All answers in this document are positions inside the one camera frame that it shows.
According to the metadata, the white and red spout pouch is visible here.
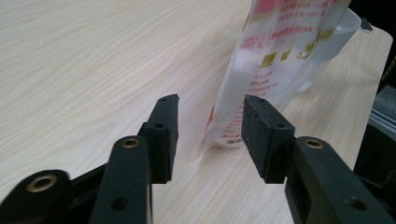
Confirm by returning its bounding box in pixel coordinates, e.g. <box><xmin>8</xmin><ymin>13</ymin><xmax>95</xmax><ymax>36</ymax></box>
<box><xmin>204</xmin><ymin>0</ymin><xmax>353</xmax><ymax>148</ymax></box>

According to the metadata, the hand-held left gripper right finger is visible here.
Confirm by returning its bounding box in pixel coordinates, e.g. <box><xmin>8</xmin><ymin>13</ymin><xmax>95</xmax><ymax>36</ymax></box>
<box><xmin>241</xmin><ymin>94</ymin><xmax>396</xmax><ymax>224</ymax></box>

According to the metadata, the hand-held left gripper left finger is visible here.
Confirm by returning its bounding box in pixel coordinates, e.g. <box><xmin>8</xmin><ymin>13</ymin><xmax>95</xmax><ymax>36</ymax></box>
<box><xmin>90</xmin><ymin>93</ymin><xmax>180</xmax><ymax>224</ymax></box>

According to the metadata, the aluminium floor rail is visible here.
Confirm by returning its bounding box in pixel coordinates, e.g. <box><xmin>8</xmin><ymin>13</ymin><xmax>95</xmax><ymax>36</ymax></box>
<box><xmin>368</xmin><ymin>106</ymin><xmax>396</xmax><ymax>133</ymax></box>

